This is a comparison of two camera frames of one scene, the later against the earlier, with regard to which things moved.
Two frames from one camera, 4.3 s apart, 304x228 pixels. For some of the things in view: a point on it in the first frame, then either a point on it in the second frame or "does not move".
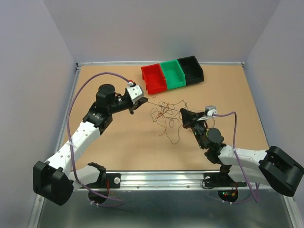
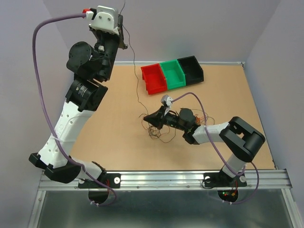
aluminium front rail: x=166 y=181 does not move
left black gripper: x=134 y=104 -> x=120 y=38
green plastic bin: x=174 y=74 does not move
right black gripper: x=190 y=118 -> x=157 y=118
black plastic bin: x=193 y=71 does not move
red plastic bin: x=155 y=79 does not move
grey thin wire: x=166 y=121 -> x=135 y=72
